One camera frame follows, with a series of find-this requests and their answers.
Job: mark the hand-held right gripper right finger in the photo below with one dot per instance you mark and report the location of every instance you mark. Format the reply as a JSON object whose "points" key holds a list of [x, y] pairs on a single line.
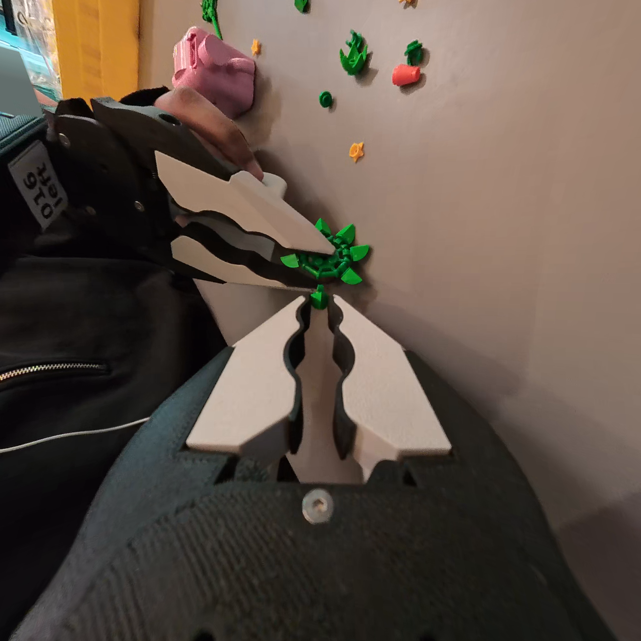
{"points": [[390, 400]]}

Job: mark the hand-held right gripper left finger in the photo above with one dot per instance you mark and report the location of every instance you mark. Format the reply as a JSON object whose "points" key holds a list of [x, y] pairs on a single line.
{"points": [[245, 395]]}

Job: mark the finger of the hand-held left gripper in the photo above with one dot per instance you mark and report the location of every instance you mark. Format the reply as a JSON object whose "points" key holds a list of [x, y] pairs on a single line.
{"points": [[200, 258], [240, 205]]}

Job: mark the single green toy leaf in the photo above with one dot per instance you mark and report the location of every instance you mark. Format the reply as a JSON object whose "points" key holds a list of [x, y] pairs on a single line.
{"points": [[319, 299]]}

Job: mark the person's left forearm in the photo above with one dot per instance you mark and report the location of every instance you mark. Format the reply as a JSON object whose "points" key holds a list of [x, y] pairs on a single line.
{"points": [[142, 96]]}

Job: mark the person's left hand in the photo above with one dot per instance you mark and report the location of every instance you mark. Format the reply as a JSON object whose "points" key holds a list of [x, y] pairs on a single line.
{"points": [[210, 125]]}

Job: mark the yellow storage bin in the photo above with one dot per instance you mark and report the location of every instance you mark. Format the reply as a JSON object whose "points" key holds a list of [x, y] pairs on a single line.
{"points": [[95, 45]]}

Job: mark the person's black jacket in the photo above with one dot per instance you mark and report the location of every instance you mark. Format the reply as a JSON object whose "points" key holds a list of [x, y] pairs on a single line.
{"points": [[75, 310]]}

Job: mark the small green toy piece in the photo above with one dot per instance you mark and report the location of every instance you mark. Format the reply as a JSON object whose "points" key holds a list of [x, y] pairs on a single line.
{"points": [[413, 51], [301, 4], [326, 98]]}

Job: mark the pink toy box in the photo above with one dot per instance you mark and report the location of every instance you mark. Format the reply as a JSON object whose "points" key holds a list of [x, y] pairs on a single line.
{"points": [[215, 70]]}

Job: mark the green toy stem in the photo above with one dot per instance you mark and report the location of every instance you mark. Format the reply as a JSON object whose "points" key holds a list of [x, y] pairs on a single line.
{"points": [[209, 7]]}

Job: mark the green toy sprout piece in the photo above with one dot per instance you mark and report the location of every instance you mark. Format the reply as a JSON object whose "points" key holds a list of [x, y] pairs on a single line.
{"points": [[353, 55]]}

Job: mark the pink toy cone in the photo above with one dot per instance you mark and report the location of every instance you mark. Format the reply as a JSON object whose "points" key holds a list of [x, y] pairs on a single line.
{"points": [[406, 75]]}

